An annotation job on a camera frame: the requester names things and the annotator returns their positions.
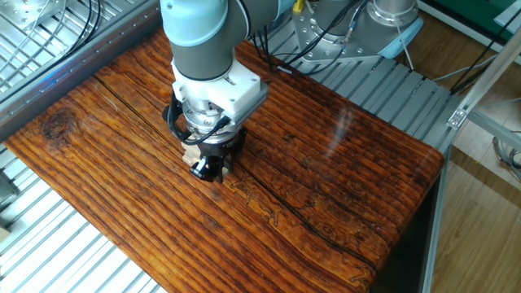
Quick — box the aluminium frame post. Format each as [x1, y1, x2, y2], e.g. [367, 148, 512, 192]
[458, 26, 521, 120]

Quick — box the grey aluminium side beam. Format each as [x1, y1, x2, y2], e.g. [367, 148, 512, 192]
[0, 0, 164, 142]

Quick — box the silver perforated plate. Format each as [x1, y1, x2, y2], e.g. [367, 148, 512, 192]
[0, 0, 68, 32]

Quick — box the wooden Jenga block tower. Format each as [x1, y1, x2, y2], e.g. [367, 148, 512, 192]
[182, 144, 225, 183]

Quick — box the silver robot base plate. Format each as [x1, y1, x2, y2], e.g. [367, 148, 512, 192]
[292, 3, 392, 65]

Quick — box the aluminium frame rail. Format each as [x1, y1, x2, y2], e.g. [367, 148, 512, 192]
[467, 110, 521, 152]

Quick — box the wood grain table cover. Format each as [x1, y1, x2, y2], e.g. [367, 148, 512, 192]
[3, 28, 445, 293]

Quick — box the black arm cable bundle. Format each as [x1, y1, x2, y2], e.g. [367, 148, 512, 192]
[162, 0, 370, 147]

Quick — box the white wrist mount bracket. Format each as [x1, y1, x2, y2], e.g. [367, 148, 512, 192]
[170, 59, 269, 125]

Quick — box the black cable pair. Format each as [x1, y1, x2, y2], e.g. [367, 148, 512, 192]
[60, 0, 103, 58]

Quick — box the grey floor cable bundle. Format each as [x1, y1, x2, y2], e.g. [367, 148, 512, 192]
[491, 130, 521, 182]

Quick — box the silver corner bracket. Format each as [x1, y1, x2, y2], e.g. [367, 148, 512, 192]
[446, 107, 469, 130]

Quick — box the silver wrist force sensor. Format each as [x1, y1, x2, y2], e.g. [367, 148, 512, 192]
[181, 99, 241, 144]

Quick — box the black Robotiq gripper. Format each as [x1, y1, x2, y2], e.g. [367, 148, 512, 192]
[189, 128, 248, 183]

